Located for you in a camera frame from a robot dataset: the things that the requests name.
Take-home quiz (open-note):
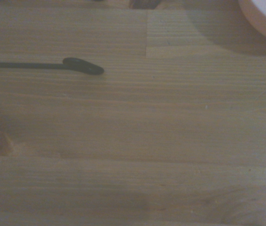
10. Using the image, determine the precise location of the orange round plate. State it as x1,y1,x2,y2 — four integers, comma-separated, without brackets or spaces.
237,0,266,45

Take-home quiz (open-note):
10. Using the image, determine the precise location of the black wire dish rack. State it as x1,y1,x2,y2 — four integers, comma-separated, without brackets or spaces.
0,57,105,76

